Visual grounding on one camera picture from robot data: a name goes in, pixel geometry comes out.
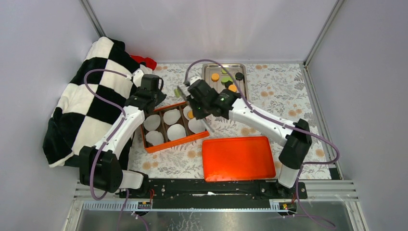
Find orange cookie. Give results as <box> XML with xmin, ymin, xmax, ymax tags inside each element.
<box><xmin>228</xmin><ymin>84</ymin><xmax>238</xmax><ymax>92</ymax></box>
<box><xmin>187</xmin><ymin>110</ymin><xmax>194</xmax><ymax>119</ymax></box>
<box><xmin>211</xmin><ymin>73</ymin><xmax>220</xmax><ymax>82</ymax></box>

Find steel tongs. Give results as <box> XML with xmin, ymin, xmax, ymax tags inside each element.
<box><xmin>176</xmin><ymin>86</ymin><xmax>215</xmax><ymax>133</ymax></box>

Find stainless steel tray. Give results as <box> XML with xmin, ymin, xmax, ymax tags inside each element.
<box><xmin>202</xmin><ymin>64</ymin><xmax>248</xmax><ymax>98</ymax></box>

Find orange cookie tin box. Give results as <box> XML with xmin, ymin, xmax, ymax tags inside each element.
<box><xmin>141</xmin><ymin>102</ymin><xmax>209</xmax><ymax>153</ymax></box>

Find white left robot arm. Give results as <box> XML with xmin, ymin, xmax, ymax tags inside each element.
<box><xmin>79</xmin><ymin>73</ymin><xmax>166</xmax><ymax>198</ymax></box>

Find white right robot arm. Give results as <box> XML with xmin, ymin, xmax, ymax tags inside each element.
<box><xmin>186</xmin><ymin>77</ymin><xmax>312</xmax><ymax>198</ymax></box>

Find white paper cup liner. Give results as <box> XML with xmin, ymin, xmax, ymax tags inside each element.
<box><xmin>143</xmin><ymin>115</ymin><xmax>161</xmax><ymax>131</ymax></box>
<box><xmin>146</xmin><ymin>130</ymin><xmax>165</xmax><ymax>146</ymax></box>
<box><xmin>188</xmin><ymin>118</ymin><xmax>206</xmax><ymax>134</ymax></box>
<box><xmin>163</xmin><ymin>109</ymin><xmax>181</xmax><ymax>126</ymax></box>
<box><xmin>167</xmin><ymin>124</ymin><xmax>187</xmax><ymax>141</ymax></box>
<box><xmin>183</xmin><ymin>105</ymin><xmax>191</xmax><ymax>120</ymax></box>

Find black cookie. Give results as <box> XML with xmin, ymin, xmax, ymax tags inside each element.
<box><xmin>224</xmin><ymin>81</ymin><xmax>233</xmax><ymax>89</ymax></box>
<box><xmin>235</xmin><ymin>72</ymin><xmax>244</xmax><ymax>81</ymax></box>

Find red cloth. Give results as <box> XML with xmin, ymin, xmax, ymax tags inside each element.
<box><xmin>130</xmin><ymin>55</ymin><xmax>157</xmax><ymax>71</ymax></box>

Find black white checkered blanket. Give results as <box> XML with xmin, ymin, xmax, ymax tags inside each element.
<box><xmin>43</xmin><ymin>37</ymin><xmax>153</xmax><ymax>168</ymax></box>

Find orange tin lid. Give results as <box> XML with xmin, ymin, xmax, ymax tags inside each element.
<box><xmin>202</xmin><ymin>136</ymin><xmax>276</xmax><ymax>182</ymax></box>

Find floral patterned tablecloth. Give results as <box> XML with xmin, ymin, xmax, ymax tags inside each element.
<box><xmin>128</xmin><ymin>64</ymin><xmax>332</xmax><ymax>180</ymax></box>

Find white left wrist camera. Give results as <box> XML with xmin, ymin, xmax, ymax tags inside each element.
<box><xmin>131</xmin><ymin>69</ymin><xmax>145</xmax><ymax>87</ymax></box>

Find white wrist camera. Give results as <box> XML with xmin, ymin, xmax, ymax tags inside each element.
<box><xmin>131</xmin><ymin>69</ymin><xmax>145</xmax><ymax>87</ymax></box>
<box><xmin>189</xmin><ymin>76</ymin><xmax>202</xmax><ymax>86</ymax></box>

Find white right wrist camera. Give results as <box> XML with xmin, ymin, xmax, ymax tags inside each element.
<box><xmin>189</xmin><ymin>76</ymin><xmax>202</xmax><ymax>86</ymax></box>

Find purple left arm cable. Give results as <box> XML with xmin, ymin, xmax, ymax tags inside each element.
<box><xmin>83</xmin><ymin>69</ymin><xmax>133</xmax><ymax>231</ymax></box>

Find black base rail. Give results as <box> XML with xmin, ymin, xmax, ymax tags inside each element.
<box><xmin>129</xmin><ymin>179</ymin><xmax>307</xmax><ymax>209</ymax></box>

